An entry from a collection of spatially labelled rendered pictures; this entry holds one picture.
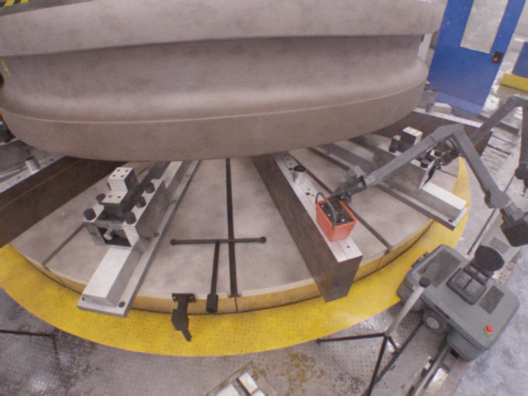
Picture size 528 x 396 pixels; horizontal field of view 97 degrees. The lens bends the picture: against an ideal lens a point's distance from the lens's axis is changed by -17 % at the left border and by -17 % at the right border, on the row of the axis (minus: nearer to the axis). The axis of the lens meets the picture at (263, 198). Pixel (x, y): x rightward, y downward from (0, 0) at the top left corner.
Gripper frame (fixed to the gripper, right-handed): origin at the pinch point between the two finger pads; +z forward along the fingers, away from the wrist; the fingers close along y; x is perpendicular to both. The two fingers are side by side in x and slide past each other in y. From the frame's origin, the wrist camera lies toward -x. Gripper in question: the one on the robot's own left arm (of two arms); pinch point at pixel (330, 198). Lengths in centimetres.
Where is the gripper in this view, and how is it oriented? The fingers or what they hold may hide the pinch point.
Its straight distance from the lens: 138.3
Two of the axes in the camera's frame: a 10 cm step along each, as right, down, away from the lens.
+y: 3.0, 6.1, -7.4
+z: -9.3, 3.6, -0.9
